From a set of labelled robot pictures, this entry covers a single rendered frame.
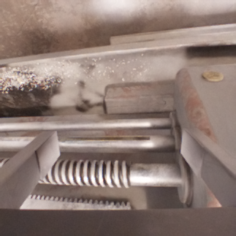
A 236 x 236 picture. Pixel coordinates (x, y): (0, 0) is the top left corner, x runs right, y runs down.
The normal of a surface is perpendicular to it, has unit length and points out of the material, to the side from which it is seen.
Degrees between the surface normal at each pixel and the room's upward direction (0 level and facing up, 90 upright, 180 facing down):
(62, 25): 0
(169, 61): 0
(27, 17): 0
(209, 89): 90
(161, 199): 90
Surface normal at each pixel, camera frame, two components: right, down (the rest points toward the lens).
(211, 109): -0.14, -0.76
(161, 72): -0.12, 0.65
